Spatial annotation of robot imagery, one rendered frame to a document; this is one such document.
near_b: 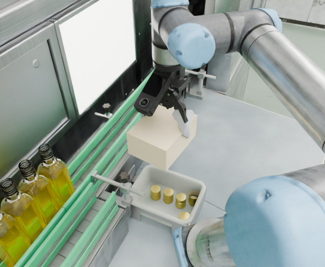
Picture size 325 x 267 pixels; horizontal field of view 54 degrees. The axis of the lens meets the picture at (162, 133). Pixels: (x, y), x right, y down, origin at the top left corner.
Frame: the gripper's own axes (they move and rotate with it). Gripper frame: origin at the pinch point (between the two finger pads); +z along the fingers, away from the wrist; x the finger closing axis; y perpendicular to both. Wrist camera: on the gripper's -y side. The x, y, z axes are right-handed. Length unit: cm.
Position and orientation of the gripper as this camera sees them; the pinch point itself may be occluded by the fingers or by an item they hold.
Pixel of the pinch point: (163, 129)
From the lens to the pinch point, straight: 84.9
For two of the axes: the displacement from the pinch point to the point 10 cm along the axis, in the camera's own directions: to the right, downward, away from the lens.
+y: 5.4, -5.7, 6.2
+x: -8.4, -3.7, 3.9
